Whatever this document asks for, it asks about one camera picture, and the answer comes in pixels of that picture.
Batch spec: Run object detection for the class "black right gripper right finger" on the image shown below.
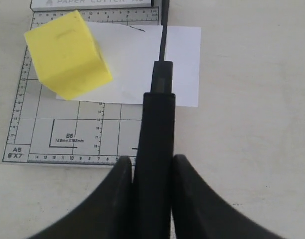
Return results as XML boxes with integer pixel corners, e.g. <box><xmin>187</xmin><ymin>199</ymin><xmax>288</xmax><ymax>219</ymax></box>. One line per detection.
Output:
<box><xmin>172</xmin><ymin>155</ymin><xmax>280</xmax><ymax>239</ymax></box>

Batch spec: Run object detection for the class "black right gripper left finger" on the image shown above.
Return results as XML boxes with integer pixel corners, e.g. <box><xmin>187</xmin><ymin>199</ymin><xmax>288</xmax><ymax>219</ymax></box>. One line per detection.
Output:
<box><xmin>32</xmin><ymin>157</ymin><xmax>132</xmax><ymax>239</ymax></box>

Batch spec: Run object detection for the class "black cutter blade arm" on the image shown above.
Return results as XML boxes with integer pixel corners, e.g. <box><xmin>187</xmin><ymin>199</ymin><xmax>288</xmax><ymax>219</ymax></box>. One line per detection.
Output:
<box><xmin>133</xmin><ymin>0</ymin><xmax>176</xmax><ymax>239</ymax></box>

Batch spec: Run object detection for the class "yellow foam block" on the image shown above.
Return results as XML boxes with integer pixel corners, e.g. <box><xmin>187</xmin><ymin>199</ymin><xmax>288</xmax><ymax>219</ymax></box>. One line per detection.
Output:
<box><xmin>24</xmin><ymin>10</ymin><xmax>112</xmax><ymax>100</ymax></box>

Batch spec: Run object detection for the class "white paper sheet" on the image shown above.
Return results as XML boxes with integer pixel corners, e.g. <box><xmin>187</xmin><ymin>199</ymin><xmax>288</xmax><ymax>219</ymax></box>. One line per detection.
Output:
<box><xmin>74</xmin><ymin>22</ymin><xmax>201</xmax><ymax>107</ymax></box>

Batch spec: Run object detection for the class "grey paper cutter base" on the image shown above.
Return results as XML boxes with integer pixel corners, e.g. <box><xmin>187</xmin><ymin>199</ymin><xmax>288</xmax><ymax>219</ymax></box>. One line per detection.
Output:
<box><xmin>2</xmin><ymin>52</ymin><xmax>142</xmax><ymax>166</ymax></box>

